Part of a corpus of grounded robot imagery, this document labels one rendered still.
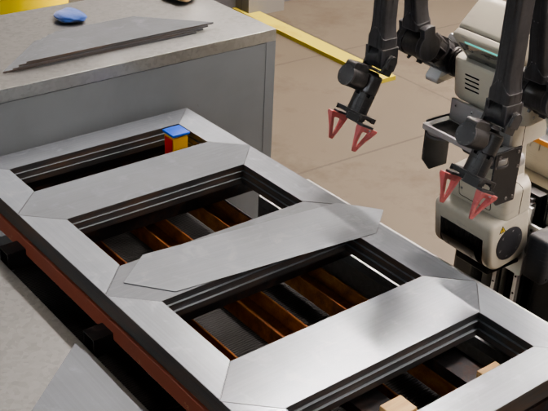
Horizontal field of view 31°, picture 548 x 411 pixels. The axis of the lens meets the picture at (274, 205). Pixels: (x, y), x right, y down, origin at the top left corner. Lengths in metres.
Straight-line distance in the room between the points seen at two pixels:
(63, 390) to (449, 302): 0.88
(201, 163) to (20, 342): 0.81
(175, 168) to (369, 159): 2.20
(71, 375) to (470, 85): 1.32
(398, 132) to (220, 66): 2.09
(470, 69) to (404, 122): 2.62
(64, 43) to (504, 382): 1.74
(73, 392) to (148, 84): 1.28
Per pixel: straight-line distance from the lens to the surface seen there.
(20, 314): 2.44
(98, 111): 3.06
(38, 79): 2.95
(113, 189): 2.71
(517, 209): 2.82
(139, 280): 2.32
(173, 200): 2.72
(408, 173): 4.79
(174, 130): 2.98
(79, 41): 3.16
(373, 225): 2.57
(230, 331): 2.69
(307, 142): 5.02
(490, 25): 2.62
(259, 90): 3.41
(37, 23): 3.42
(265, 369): 2.05
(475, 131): 2.32
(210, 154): 2.89
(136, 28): 3.27
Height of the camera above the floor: 2.14
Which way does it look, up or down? 29 degrees down
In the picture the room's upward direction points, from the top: 3 degrees clockwise
